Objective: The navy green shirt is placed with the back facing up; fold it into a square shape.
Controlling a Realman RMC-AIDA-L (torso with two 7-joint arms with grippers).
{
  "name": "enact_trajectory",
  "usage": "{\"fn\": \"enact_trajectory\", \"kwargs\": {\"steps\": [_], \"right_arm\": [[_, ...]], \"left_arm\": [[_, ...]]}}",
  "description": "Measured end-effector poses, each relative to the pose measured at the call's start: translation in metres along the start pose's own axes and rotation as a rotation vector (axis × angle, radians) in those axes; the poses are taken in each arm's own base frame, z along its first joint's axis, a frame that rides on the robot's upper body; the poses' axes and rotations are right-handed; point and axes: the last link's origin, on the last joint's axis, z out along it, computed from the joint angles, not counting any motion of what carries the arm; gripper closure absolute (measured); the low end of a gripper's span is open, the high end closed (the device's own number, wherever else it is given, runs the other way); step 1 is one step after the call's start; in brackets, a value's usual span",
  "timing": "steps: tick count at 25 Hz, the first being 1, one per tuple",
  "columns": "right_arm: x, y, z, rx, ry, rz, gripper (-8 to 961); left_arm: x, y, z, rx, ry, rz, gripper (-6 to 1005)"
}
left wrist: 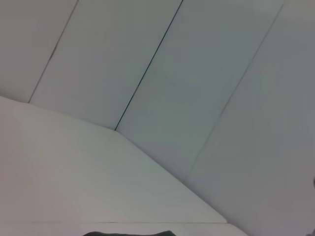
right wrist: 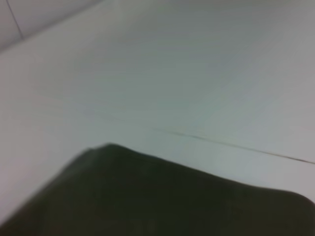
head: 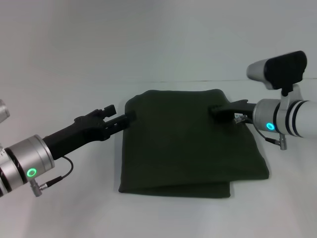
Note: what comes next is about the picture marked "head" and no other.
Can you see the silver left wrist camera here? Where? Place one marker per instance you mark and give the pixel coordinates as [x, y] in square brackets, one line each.
[3, 111]

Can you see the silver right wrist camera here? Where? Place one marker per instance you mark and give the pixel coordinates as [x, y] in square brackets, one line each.
[280, 72]

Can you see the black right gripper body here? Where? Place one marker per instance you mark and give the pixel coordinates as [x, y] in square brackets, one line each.
[237, 109]

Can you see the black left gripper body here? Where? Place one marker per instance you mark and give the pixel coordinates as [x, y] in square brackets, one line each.
[76, 134]

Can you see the dark green t-shirt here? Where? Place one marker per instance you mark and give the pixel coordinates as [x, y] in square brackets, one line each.
[185, 143]

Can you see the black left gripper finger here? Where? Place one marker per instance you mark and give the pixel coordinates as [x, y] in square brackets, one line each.
[110, 110]
[121, 121]

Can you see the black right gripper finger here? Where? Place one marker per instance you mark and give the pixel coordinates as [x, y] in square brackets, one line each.
[216, 110]

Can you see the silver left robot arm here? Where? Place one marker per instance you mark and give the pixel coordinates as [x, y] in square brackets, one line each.
[22, 163]

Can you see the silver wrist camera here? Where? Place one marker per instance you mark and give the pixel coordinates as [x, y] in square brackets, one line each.
[280, 72]
[3, 111]

